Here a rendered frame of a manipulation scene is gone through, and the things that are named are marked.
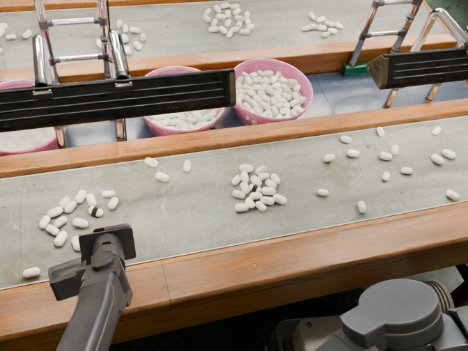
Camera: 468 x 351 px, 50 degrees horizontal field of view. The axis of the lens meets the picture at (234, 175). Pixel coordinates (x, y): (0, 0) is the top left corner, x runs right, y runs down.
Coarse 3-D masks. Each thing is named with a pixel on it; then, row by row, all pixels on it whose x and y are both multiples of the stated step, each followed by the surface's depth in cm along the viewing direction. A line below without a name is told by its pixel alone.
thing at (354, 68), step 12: (384, 0) 153; (396, 0) 154; (408, 0) 155; (420, 0) 155; (372, 12) 154; (408, 24) 162; (360, 36) 162; (372, 36) 162; (360, 48) 165; (396, 48) 170; (348, 72) 173; (360, 72) 174
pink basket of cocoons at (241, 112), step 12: (252, 60) 158; (264, 60) 159; (276, 60) 160; (240, 72) 158; (288, 72) 160; (300, 72) 158; (300, 84) 158; (312, 96) 151; (240, 108) 145; (264, 120) 146; (276, 120) 145
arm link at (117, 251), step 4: (104, 244) 90; (108, 244) 90; (112, 244) 90; (100, 248) 89; (104, 248) 88; (108, 248) 88; (112, 248) 88; (116, 248) 89; (96, 252) 88; (100, 252) 87; (116, 252) 87; (120, 252) 89; (120, 256) 87; (120, 260) 87; (124, 260) 88; (84, 264) 86; (88, 264) 89; (124, 264) 87; (124, 268) 87
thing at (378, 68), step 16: (448, 48) 118; (464, 48) 118; (368, 64) 118; (384, 64) 112; (400, 64) 114; (416, 64) 115; (432, 64) 116; (448, 64) 118; (464, 64) 119; (384, 80) 114; (400, 80) 115; (416, 80) 117; (432, 80) 118; (448, 80) 120; (464, 80) 121
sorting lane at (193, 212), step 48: (288, 144) 142; (336, 144) 145; (384, 144) 147; (432, 144) 150; (0, 192) 121; (48, 192) 123; (96, 192) 124; (144, 192) 126; (192, 192) 128; (288, 192) 132; (336, 192) 134; (384, 192) 136; (432, 192) 138; (0, 240) 113; (48, 240) 115; (144, 240) 118; (192, 240) 120; (240, 240) 121; (0, 288) 106
